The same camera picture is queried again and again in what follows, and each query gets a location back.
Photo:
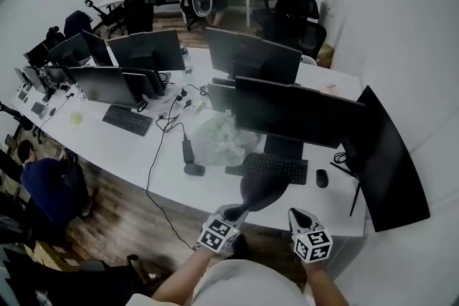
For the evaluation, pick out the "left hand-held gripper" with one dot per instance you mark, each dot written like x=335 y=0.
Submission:
x=217 y=234

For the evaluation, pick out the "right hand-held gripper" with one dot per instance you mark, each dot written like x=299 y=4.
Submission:
x=312 y=245

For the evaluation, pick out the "black mouse pad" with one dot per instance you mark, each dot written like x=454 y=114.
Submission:
x=263 y=190

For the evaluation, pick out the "person's right forearm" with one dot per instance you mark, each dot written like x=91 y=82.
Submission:
x=324 y=285

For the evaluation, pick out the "person's left forearm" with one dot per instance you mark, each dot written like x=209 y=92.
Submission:
x=183 y=274

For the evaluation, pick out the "black computer mouse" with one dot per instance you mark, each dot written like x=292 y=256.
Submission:
x=322 y=178

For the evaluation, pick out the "small dark elongated object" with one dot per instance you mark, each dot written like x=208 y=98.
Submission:
x=52 y=111

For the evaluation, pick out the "person's left black shoe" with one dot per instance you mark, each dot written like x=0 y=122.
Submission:
x=239 y=245

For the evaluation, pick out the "black keyboard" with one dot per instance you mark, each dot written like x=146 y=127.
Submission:
x=276 y=166
x=127 y=120

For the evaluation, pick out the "person's white shirt torso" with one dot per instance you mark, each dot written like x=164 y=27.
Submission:
x=251 y=286

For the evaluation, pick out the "white plastic bag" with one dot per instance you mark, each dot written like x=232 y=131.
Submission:
x=222 y=139

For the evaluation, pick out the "black power adapter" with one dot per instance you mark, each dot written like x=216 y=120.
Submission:
x=188 y=151

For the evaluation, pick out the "curved black monitor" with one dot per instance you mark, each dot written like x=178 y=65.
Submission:
x=387 y=161

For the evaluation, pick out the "large flat black monitor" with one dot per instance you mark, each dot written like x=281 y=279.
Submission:
x=294 y=111

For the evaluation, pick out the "small black monitor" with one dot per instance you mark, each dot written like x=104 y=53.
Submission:
x=220 y=98

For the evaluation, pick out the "leaning black monitor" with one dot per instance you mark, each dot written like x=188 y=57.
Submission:
x=143 y=82

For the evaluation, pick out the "clear water bottle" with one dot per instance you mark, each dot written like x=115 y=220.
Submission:
x=185 y=61

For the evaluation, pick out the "black monitor with logo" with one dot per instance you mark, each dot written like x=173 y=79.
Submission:
x=251 y=53

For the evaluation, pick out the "brown cardboard box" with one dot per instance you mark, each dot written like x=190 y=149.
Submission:
x=325 y=55

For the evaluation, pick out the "yellow green cup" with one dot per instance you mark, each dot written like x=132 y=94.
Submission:
x=76 y=118

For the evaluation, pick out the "tilted black chair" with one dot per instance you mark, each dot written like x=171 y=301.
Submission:
x=18 y=116
x=107 y=18

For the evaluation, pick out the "small grey tablet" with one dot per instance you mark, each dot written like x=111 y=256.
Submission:
x=23 y=95

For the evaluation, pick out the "chair with dark jacket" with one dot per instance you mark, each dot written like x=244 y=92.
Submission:
x=79 y=23

